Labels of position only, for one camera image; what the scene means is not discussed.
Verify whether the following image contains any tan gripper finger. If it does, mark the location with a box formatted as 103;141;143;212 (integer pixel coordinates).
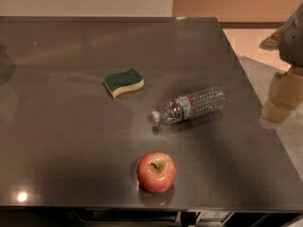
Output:
260;26;283;50
261;66;303;123

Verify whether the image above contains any clear plastic water bottle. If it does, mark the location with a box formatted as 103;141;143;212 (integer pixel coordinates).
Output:
151;87;225;125

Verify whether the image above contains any red apple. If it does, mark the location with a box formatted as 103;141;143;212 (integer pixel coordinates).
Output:
136;151;177;193

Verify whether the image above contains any green and yellow sponge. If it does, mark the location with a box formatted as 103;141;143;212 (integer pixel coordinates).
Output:
103;68;144;98

